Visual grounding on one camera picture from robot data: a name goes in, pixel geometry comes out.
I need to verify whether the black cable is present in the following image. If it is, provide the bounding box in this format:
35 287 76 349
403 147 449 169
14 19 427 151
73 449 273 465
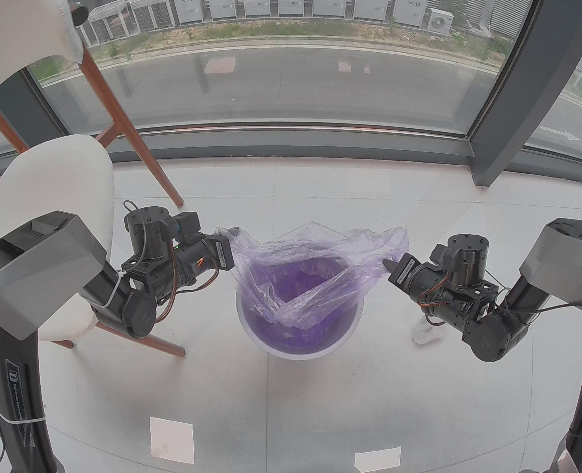
123 199 149 270

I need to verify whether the window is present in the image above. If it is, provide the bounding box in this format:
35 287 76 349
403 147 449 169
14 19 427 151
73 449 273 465
0 0 582 189

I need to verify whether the white cushioned wooden chair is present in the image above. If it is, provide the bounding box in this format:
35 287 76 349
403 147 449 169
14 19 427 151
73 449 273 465
0 0 186 359

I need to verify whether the purple plastic bag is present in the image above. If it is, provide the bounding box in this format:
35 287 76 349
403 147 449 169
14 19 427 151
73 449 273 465
215 221 410 354

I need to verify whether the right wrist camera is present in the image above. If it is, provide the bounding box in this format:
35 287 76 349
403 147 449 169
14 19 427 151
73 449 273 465
430 243 452 271

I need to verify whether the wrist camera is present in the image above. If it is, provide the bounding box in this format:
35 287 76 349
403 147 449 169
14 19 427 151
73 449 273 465
173 209 203 245
430 243 452 271

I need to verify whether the crumpled clear wrapper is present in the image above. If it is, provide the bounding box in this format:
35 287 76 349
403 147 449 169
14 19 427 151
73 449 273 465
411 315 449 347

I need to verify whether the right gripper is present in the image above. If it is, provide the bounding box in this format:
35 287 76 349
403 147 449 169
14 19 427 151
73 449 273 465
388 252 449 309

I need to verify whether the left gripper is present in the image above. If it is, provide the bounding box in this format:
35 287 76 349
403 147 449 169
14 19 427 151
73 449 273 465
176 234 236 286

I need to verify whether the white trash bin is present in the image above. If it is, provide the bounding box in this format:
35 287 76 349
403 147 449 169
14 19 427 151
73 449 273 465
236 257 365 361

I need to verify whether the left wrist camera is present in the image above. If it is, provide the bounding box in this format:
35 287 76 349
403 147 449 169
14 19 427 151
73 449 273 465
173 209 203 245

